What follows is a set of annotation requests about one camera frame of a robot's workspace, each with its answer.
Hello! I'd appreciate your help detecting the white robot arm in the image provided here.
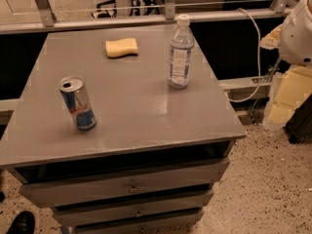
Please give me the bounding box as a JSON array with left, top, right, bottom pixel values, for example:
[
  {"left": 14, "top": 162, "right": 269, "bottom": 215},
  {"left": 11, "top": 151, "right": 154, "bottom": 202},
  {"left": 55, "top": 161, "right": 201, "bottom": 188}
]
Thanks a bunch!
[{"left": 260, "top": 0, "right": 312, "bottom": 131}]

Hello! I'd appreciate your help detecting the blue silver energy drink can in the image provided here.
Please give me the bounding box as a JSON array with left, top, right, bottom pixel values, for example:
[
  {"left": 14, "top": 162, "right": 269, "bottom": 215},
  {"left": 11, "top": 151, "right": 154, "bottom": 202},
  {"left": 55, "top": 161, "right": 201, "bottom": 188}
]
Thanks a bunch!
[{"left": 58, "top": 75, "right": 97, "bottom": 131}]

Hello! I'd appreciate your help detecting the black office chair base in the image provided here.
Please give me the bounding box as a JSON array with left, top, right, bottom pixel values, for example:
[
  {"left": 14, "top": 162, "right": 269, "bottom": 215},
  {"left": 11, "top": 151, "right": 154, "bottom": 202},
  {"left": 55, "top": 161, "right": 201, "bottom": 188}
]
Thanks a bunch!
[{"left": 91, "top": 0, "right": 160, "bottom": 19}]

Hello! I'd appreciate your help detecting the black shoe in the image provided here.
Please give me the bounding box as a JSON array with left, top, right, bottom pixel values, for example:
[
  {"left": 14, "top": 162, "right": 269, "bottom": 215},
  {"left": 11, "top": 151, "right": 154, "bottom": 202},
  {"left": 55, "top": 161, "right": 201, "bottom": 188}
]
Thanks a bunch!
[{"left": 6, "top": 211, "right": 35, "bottom": 234}]

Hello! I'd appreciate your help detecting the yellow sponge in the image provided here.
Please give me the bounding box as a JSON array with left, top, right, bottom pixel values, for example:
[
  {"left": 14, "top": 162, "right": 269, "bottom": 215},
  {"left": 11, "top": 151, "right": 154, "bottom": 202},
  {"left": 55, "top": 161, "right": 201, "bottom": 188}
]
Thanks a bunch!
[{"left": 105, "top": 38, "right": 138, "bottom": 59}]

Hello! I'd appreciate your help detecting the white cable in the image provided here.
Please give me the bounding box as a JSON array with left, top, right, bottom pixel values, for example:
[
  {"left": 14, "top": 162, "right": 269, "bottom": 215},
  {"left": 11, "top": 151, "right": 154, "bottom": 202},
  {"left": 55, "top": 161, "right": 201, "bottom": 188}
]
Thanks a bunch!
[{"left": 225, "top": 7, "right": 263, "bottom": 103}]

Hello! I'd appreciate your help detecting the grey metal frame rail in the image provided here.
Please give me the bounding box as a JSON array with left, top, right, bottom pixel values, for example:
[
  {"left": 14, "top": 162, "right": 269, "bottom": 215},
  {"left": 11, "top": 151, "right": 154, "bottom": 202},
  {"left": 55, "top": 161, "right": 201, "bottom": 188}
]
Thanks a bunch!
[{"left": 0, "top": 0, "right": 298, "bottom": 34}]

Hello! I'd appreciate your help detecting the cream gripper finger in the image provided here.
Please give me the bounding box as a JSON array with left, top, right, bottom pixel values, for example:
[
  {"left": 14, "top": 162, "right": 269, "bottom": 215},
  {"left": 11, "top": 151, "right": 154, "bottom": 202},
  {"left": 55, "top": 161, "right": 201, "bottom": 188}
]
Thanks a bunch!
[
  {"left": 262, "top": 65, "right": 312, "bottom": 131},
  {"left": 260, "top": 25, "right": 282, "bottom": 50}
]

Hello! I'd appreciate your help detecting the grey drawer cabinet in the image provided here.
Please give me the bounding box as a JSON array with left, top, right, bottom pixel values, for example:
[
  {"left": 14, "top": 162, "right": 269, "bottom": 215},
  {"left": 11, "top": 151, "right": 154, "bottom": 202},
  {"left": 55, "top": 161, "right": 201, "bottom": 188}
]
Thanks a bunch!
[{"left": 0, "top": 25, "right": 246, "bottom": 234}]

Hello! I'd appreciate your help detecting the clear plastic water bottle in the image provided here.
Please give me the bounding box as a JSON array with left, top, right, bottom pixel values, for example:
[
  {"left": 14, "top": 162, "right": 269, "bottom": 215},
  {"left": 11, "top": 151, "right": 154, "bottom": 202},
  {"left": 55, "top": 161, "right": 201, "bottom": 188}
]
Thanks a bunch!
[{"left": 169, "top": 14, "right": 195, "bottom": 89}]

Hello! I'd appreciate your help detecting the dark cabinet on right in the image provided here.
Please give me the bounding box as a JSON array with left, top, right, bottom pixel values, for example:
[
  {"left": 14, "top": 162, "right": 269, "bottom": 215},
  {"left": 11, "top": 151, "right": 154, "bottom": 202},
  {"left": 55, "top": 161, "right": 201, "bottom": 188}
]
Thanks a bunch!
[{"left": 286, "top": 95, "right": 312, "bottom": 143}]

